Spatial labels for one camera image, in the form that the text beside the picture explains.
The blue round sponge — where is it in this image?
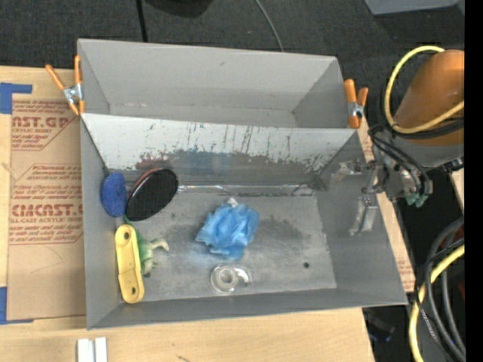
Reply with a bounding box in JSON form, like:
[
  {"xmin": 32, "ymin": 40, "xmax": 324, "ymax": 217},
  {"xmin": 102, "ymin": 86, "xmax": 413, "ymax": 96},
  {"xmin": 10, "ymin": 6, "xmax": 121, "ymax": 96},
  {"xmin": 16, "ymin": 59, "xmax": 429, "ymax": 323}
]
[{"xmin": 100, "ymin": 172, "xmax": 128, "ymax": 218}]

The grey metal bin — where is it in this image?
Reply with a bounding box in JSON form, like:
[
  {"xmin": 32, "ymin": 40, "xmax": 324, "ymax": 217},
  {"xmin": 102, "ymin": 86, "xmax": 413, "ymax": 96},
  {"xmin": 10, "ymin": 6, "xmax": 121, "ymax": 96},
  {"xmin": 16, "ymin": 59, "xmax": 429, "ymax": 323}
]
[{"xmin": 76, "ymin": 38, "xmax": 410, "ymax": 330}]

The green toy animal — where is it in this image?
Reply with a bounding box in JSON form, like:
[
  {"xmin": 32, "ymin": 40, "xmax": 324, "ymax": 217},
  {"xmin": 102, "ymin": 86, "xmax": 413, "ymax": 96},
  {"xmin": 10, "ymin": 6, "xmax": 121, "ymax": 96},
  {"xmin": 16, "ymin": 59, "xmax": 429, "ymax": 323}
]
[{"xmin": 134, "ymin": 231, "xmax": 170, "ymax": 278}]

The black oval disc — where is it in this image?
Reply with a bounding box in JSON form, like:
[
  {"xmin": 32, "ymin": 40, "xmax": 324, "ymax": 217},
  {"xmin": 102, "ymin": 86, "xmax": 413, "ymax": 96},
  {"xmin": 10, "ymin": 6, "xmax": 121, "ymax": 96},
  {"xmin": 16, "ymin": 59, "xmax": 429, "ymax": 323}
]
[{"xmin": 125, "ymin": 168, "xmax": 180, "ymax": 222}]

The blue mesh bath pouf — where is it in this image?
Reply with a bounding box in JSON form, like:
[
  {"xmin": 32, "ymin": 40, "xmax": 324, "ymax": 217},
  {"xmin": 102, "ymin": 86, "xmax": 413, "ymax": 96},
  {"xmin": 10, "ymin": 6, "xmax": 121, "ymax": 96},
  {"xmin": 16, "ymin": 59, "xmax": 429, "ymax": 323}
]
[{"xmin": 195, "ymin": 197, "xmax": 261, "ymax": 261}]

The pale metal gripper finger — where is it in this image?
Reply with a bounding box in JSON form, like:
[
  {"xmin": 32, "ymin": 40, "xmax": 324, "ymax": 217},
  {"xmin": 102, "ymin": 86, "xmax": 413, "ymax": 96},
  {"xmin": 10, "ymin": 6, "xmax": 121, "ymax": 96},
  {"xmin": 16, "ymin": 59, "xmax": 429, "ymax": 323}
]
[
  {"xmin": 348, "ymin": 195, "xmax": 379, "ymax": 238},
  {"xmin": 338, "ymin": 158, "xmax": 375, "ymax": 176}
]

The black cylinder on white bracket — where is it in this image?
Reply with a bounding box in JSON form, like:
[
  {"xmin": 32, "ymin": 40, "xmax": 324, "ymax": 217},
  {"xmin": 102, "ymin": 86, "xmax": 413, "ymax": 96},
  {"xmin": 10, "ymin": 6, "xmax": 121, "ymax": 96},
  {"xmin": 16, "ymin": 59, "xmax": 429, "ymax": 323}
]
[{"xmin": 440, "ymin": 156, "xmax": 465, "ymax": 173}]

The brown cardboard board, red print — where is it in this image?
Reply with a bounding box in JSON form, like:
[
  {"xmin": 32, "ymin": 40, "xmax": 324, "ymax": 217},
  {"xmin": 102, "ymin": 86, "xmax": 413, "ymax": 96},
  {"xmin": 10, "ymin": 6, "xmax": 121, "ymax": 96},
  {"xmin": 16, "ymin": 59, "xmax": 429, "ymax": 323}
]
[{"xmin": 0, "ymin": 65, "xmax": 417, "ymax": 324}]

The yellow flat plastic tool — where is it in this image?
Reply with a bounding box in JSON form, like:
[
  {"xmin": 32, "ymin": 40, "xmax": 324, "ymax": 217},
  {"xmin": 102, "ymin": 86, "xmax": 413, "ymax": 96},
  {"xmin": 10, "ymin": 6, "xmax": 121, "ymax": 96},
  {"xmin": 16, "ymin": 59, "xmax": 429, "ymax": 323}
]
[{"xmin": 114, "ymin": 223, "xmax": 146, "ymax": 305}]

